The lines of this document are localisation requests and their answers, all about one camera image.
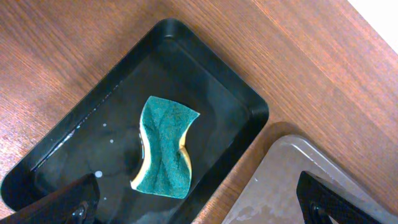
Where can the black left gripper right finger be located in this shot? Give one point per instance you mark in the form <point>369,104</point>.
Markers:
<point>320,203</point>

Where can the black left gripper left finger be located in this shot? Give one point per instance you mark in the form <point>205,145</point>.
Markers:
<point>75,203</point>

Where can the green yellow sponge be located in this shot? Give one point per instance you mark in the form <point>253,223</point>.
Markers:
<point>166,169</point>

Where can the black wash tray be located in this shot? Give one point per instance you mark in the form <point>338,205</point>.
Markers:
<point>101,132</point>

